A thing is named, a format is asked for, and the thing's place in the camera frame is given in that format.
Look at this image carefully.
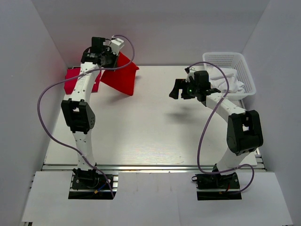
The red t-shirt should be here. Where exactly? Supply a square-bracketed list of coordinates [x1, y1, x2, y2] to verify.
[100, 62, 139, 96]

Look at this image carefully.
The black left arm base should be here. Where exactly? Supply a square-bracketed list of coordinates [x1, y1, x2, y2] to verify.
[68, 174, 113, 200]

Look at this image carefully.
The white plastic basket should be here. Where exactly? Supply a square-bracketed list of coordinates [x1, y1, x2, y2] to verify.
[203, 52, 256, 100]

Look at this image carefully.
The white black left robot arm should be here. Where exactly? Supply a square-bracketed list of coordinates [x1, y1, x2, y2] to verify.
[61, 37, 124, 188]

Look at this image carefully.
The white t-shirt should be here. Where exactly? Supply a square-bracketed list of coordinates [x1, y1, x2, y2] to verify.
[208, 66, 246, 94]

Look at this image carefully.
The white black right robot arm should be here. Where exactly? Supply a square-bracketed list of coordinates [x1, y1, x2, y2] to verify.
[169, 68, 263, 188]

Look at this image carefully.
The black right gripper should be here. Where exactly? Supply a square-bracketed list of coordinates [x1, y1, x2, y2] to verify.
[170, 79, 200, 99]

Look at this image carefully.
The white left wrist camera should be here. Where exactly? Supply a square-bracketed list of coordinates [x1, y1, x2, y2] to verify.
[109, 36, 125, 55]

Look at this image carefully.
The aluminium rail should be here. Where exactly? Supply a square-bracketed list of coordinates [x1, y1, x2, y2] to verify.
[42, 164, 266, 172]

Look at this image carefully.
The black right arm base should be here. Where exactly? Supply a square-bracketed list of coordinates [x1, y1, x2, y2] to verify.
[191, 173, 242, 201]

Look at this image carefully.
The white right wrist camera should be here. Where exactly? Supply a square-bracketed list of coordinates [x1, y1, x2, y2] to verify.
[184, 67, 196, 83]

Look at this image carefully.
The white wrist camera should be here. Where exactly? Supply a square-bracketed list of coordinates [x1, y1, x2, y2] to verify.
[184, 67, 196, 83]
[109, 36, 125, 55]

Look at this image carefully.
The folded crimson t-shirt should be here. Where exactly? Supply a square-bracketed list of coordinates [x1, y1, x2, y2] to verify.
[64, 66, 102, 95]

